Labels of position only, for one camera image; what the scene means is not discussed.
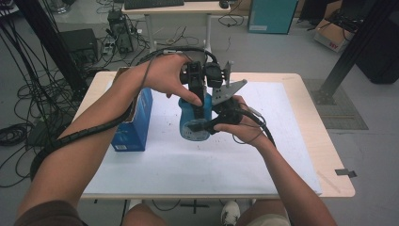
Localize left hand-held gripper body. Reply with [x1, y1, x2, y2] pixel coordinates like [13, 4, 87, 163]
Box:
[180, 60, 235, 99]

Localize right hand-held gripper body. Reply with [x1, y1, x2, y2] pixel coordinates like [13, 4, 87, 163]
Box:
[211, 78, 249, 126]

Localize blue detergent bottle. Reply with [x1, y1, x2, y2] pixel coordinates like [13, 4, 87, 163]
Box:
[178, 91, 215, 142]

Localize person's right hand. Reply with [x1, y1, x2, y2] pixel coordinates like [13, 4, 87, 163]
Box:
[213, 95, 275, 151]

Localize person's left hand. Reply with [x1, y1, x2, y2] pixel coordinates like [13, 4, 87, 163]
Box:
[136, 53, 204, 108]

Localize white foam board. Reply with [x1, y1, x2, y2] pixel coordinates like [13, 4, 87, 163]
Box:
[82, 80, 323, 196]

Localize blue cardboard box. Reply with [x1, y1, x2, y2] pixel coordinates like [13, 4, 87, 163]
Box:
[110, 66, 154, 153]

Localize white desk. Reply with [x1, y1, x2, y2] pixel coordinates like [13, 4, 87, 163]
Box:
[121, 0, 231, 64]

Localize black keyboard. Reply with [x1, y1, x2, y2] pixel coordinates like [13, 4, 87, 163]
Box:
[123, 0, 185, 10]

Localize black computer tower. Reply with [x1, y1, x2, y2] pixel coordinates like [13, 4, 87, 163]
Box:
[106, 9, 135, 55]

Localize white shoe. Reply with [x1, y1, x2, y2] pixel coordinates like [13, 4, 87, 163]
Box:
[219, 200, 241, 226]

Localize white power strip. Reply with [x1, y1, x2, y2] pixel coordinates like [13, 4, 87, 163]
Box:
[101, 40, 117, 57]

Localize teal cabinet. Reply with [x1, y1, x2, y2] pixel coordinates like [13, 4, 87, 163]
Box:
[247, 0, 299, 35]

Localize person's right leg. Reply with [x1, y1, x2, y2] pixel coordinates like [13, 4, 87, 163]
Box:
[235, 199, 291, 226]

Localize person's leg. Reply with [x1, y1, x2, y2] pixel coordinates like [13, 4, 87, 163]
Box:
[121, 202, 168, 226]
[235, 199, 291, 226]

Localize person's left leg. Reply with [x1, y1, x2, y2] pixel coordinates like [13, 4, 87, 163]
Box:
[121, 202, 168, 226]

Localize grey floor mat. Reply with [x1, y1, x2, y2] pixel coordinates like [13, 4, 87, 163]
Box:
[301, 78, 370, 131]

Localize brown cardboard box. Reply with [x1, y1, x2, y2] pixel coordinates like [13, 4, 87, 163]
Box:
[313, 18, 356, 54]

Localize grey tape piece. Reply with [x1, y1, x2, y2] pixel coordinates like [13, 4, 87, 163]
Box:
[334, 168, 359, 179]

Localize black metal stand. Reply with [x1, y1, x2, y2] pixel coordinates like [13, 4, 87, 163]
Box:
[312, 0, 399, 106]

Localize black column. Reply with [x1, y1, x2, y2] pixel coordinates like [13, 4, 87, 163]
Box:
[13, 0, 89, 93]

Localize dark curtain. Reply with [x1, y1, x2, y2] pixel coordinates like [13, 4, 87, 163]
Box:
[355, 10, 399, 85]

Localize brown sleeve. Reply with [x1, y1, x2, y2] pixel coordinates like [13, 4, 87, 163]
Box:
[12, 200, 88, 226]

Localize thick black right gripper cable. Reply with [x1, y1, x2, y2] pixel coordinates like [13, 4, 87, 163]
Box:
[232, 105, 278, 149]

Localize thick black gripper cable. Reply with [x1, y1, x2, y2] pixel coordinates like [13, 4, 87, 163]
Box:
[232, 105, 278, 149]
[29, 45, 218, 183]

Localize thick black left gripper cable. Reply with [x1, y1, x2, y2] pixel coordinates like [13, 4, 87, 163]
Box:
[29, 45, 218, 183]

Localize bundle of black floor cables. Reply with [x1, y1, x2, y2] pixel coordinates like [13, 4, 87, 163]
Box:
[0, 17, 84, 189]

